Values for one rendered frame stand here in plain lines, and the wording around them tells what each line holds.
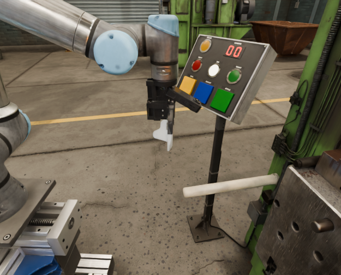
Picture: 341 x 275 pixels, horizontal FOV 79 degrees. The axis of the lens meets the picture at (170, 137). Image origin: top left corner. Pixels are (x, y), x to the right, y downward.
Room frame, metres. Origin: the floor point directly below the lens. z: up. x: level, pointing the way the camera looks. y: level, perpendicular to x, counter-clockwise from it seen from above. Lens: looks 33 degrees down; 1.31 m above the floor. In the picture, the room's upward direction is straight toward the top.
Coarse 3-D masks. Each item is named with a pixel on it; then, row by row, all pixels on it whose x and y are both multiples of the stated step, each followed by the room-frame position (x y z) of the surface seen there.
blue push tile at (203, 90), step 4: (200, 84) 0.83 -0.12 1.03; (204, 84) 0.82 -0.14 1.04; (200, 88) 0.82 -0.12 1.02; (204, 88) 0.81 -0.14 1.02; (208, 88) 0.79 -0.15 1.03; (212, 88) 0.78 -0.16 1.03; (196, 92) 0.82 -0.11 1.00; (200, 92) 0.81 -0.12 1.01; (204, 92) 0.80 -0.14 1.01; (208, 92) 0.78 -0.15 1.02; (196, 96) 0.81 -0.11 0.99; (200, 96) 0.80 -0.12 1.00; (204, 96) 0.78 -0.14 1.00; (208, 96) 0.77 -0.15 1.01; (200, 100) 0.79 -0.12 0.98; (204, 100) 0.77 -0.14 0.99
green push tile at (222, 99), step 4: (216, 92) 0.76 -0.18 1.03; (220, 92) 0.74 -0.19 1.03; (224, 92) 0.73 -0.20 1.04; (228, 92) 0.72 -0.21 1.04; (216, 96) 0.75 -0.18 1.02; (220, 96) 0.73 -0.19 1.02; (224, 96) 0.72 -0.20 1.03; (228, 96) 0.71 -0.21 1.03; (232, 96) 0.70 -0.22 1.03; (212, 100) 0.75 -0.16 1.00; (216, 100) 0.73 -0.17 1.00; (220, 100) 0.72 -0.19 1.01; (224, 100) 0.71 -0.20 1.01; (228, 100) 0.70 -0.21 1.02; (212, 104) 0.74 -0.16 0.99; (216, 104) 0.72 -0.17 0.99; (220, 104) 0.71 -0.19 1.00; (224, 104) 0.70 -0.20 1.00; (228, 104) 0.69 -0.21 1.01; (216, 108) 0.71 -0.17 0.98; (220, 108) 0.70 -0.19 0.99; (224, 108) 0.69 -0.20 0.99; (224, 112) 0.68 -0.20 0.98
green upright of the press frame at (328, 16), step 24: (336, 0) 0.74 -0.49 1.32; (312, 48) 0.76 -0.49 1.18; (336, 48) 0.68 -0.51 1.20; (312, 72) 0.73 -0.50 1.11; (336, 72) 0.65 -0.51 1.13; (336, 96) 0.61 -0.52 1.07; (288, 120) 0.76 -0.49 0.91; (312, 120) 0.66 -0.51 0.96; (336, 120) 0.58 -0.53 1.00; (288, 144) 0.72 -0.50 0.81; (336, 144) 0.55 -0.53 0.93
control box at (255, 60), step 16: (208, 48) 0.92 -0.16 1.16; (224, 48) 0.86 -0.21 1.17; (256, 48) 0.76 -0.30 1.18; (272, 48) 0.75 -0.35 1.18; (192, 64) 0.93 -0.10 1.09; (208, 64) 0.87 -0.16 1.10; (224, 64) 0.82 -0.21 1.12; (240, 64) 0.77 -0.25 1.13; (256, 64) 0.72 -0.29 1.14; (208, 80) 0.82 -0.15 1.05; (224, 80) 0.77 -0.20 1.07; (240, 80) 0.73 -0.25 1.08; (256, 80) 0.72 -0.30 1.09; (192, 96) 0.84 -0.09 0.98; (240, 96) 0.69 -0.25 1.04; (240, 112) 0.68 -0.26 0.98
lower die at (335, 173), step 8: (328, 152) 0.44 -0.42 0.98; (336, 152) 0.44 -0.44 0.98; (320, 160) 0.44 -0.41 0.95; (328, 160) 0.42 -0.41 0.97; (336, 160) 0.41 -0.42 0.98; (320, 168) 0.43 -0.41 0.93; (328, 168) 0.41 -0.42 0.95; (336, 168) 0.40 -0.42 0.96; (328, 176) 0.40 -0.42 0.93; (336, 176) 0.39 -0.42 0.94; (336, 184) 0.38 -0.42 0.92
